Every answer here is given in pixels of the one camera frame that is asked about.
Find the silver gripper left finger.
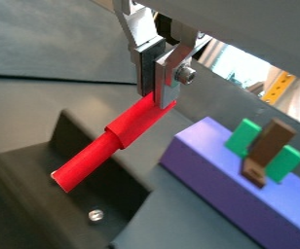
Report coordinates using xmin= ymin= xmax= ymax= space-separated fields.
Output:
xmin=112 ymin=0 xmax=166 ymax=96

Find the red peg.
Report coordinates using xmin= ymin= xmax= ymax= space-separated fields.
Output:
xmin=51 ymin=93 xmax=175 ymax=193

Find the brown upright block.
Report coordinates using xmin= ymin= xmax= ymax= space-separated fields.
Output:
xmin=241 ymin=118 xmax=295 ymax=189

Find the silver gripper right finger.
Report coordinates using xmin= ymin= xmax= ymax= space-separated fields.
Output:
xmin=154 ymin=20 xmax=211 ymax=109

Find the black angled holder bracket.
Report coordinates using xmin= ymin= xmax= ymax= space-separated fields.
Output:
xmin=0 ymin=110 xmax=151 ymax=249

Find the green U-shaped block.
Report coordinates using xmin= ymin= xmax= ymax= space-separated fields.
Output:
xmin=225 ymin=118 xmax=300 ymax=188

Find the purple base board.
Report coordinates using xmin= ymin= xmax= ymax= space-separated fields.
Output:
xmin=160 ymin=118 xmax=300 ymax=249

